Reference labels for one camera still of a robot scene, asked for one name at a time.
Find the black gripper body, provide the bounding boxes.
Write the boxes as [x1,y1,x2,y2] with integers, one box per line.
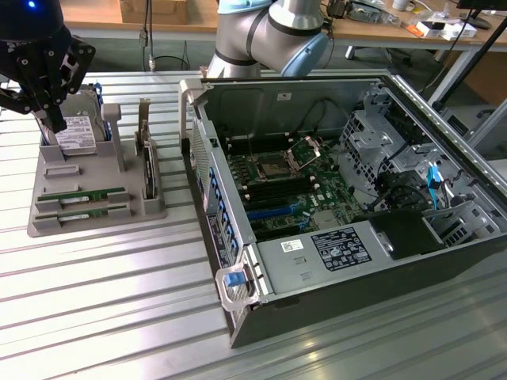
[0,0,73,106]

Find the green RAM stick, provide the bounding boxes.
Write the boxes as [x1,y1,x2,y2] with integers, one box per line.
[38,188,128,205]
[34,204,130,222]

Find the hard disk blue rails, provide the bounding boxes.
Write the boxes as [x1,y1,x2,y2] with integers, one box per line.
[37,82,111,158]

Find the grey parts rack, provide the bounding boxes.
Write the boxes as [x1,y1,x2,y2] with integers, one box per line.
[26,103,168,238]

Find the brown cardboard box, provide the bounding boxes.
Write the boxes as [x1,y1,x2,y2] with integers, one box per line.
[120,0,188,24]

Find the CPU socket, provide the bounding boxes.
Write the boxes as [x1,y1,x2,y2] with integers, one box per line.
[253,152,296,183]

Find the black expansion slot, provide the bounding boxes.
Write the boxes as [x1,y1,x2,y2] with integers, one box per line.
[243,197,290,211]
[250,219,301,234]

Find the blue expansion slot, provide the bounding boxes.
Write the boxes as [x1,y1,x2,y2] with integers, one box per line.
[246,205,295,223]

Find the metal socket cover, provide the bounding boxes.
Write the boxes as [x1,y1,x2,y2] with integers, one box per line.
[288,135,322,172]

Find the green motherboard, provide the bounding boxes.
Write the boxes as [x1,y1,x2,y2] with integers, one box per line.
[225,134,368,242]

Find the grey chipset heatsink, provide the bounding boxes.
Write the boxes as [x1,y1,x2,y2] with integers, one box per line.
[311,211,338,230]

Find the grey power supply unit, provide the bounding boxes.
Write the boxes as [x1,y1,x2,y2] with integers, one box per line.
[256,219,394,298]

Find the perforated metal disk bay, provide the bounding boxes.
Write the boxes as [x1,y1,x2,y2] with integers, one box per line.
[338,108,421,191]

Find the open black PC case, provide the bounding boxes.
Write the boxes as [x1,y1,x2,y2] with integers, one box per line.
[177,74,507,349]

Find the black plastic air shroud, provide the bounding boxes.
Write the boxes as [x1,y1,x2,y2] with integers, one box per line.
[350,208,451,261]

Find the black tripod pole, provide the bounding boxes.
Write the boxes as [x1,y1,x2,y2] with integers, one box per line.
[432,17,507,114]

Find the black monitor stand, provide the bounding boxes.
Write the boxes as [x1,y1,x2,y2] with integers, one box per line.
[455,0,494,29]

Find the grey equipment cabinet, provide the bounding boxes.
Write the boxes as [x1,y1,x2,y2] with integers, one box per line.
[437,103,507,162]

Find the wooden desk white frame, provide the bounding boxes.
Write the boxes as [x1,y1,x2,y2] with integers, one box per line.
[59,0,223,40]
[326,0,507,112]

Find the black hanging cable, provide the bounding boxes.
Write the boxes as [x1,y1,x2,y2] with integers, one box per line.
[139,0,158,72]

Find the graphics card with bracket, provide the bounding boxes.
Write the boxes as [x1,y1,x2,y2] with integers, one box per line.
[133,97,162,201]

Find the black power wire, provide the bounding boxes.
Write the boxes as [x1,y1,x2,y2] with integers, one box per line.
[364,156,433,213]

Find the blue data wire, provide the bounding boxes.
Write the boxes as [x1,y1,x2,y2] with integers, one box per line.
[426,164,443,211]

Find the metal disk bay bracket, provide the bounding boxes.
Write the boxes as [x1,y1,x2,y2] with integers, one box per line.
[421,199,501,247]

